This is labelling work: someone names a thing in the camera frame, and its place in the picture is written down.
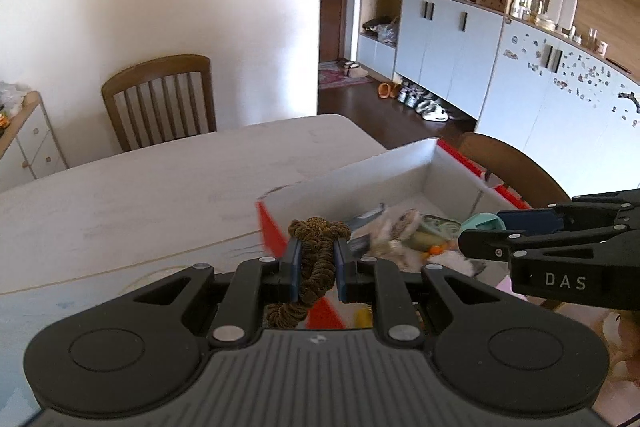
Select small teal case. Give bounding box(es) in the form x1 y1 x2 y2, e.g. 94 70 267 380
460 213 503 234

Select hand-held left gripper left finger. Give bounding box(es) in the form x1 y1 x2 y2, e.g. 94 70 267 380
132 238 303 348

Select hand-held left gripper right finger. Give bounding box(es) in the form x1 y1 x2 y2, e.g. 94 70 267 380
334 238 506 343

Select white tissue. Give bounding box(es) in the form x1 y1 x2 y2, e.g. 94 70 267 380
427 251 486 278

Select brown slatted wooden chair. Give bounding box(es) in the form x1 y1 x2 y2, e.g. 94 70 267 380
101 54 217 152

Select brown scrunchie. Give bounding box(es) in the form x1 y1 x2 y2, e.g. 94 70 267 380
265 217 353 330

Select red cardboard box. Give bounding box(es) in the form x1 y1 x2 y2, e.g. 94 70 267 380
256 138 533 330

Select grey cupboard wall unit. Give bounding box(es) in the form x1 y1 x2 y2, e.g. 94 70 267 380
357 0 640 212

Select dark packet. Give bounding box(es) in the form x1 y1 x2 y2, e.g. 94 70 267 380
347 234 371 258

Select white canisters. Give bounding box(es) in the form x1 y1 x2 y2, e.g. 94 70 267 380
547 0 578 30

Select patterned door rug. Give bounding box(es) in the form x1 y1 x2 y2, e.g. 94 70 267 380
318 62 373 90

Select crumpled clear plastic bag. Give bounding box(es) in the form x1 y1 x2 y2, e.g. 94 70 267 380
0 82 26 108

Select white wooden sideboard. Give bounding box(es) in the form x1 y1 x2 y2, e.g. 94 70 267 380
0 91 68 192

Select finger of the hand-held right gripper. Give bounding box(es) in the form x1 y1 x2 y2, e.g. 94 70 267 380
497 189 640 233
457 224 628 260

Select bags in cupboard niche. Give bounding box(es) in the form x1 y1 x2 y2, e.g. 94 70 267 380
362 18 401 42

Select row of shoes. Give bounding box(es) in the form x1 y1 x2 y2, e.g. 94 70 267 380
397 82 451 122

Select brown curved wooden chair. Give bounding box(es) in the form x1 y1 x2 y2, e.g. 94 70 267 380
457 132 572 208

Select group of small magnets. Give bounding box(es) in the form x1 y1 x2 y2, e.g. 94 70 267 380
502 32 640 128

